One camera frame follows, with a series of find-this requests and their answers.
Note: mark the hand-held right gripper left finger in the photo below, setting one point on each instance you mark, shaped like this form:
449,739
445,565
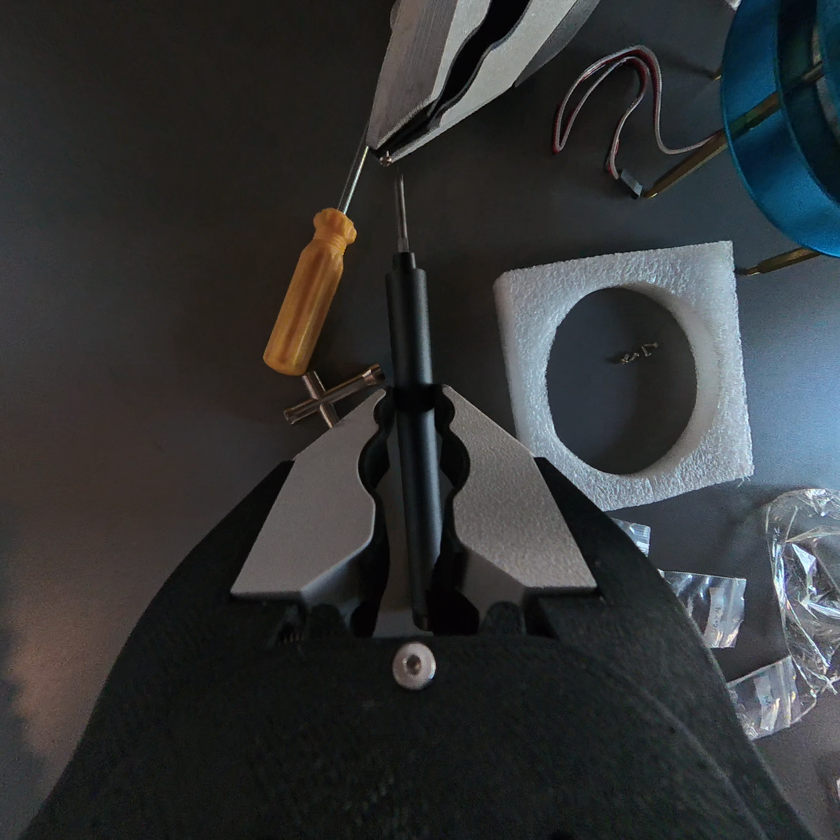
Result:
308,525

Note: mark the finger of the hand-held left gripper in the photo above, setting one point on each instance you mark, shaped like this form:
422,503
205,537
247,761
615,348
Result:
420,59
525,59

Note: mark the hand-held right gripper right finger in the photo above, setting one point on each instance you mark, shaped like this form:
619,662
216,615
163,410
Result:
518,525

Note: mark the black precision screwdriver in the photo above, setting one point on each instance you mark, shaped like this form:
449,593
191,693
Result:
412,394

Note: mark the small clear zip bag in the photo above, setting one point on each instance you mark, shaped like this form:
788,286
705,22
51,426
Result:
633,535
712,607
771,699

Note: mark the metal cross socket wrench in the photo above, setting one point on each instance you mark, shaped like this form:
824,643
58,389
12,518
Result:
321,397

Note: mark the white foam square with hole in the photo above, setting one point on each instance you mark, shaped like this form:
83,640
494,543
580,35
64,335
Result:
525,394

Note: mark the blue round metal chassis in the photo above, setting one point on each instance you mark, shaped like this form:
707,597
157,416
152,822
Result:
774,164

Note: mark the crumpled clear plastic bag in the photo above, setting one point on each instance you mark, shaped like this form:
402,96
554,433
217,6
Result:
807,558

